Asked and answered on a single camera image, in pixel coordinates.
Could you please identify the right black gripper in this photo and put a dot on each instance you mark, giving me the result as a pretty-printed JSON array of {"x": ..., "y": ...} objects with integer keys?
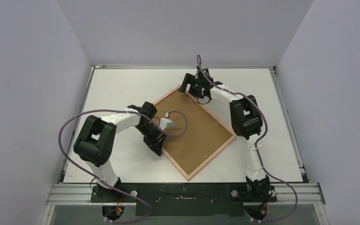
[{"x": 193, "y": 88}]

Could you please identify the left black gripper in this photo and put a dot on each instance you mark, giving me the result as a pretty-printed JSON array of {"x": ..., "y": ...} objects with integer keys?
[{"x": 155, "y": 144}]

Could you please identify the brown cardboard backing board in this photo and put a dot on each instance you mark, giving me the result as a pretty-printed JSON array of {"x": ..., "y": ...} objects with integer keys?
[{"x": 198, "y": 133}]

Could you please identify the pink wooden picture frame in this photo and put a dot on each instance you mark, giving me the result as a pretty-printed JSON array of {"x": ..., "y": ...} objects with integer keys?
[{"x": 211, "y": 158}]

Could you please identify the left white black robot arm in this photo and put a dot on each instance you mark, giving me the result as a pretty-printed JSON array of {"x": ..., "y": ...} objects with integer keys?
[{"x": 94, "y": 143}]

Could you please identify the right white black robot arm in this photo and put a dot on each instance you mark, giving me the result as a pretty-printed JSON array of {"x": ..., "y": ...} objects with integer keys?
[{"x": 246, "y": 121}]

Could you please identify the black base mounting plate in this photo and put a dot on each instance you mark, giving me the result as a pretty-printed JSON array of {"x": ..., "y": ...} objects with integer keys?
[{"x": 189, "y": 200}]

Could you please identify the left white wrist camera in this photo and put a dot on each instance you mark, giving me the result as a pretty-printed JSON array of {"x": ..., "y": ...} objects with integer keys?
[{"x": 165, "y": 123}]

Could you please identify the aluminium front rail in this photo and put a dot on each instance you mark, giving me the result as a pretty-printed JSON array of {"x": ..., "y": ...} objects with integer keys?
[{"x": 81, "y": 194}]

